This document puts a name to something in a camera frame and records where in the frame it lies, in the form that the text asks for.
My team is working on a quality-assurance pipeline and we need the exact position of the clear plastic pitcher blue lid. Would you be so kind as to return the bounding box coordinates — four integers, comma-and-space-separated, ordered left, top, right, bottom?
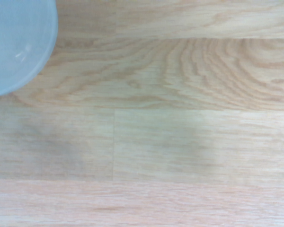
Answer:
0, 0, 59, 99

